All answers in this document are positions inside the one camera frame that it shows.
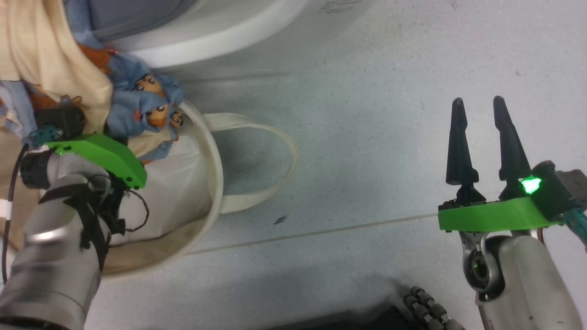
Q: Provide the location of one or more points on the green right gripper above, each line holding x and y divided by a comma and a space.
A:
490, 215

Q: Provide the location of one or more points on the blue patterned garment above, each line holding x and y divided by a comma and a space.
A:
128, 110

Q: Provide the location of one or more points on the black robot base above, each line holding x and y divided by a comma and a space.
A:
412, 316

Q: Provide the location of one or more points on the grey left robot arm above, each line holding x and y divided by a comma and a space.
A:
50, 266

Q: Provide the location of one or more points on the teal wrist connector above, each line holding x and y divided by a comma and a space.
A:
578, 224
43, 136

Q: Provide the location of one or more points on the cream cloth garment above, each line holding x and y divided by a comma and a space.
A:
41, 46

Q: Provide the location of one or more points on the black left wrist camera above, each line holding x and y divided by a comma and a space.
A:
62, 120

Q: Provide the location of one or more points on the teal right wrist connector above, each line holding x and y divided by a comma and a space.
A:
578, 224

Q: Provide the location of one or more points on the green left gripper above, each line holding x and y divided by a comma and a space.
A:
105, 153

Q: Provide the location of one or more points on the white front-load washing machine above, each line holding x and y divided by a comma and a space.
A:
229, 27

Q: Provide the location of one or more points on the grey rubber door gasket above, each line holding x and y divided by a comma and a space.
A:
133, 16

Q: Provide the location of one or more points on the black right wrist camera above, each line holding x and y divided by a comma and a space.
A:
557, 188

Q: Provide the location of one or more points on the cream fabric laundry basket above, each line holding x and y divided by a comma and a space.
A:
206, 183

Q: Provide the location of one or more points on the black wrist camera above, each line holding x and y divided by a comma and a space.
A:
557, 188
62, 120

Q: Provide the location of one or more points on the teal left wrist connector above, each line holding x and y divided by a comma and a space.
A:
43, 136

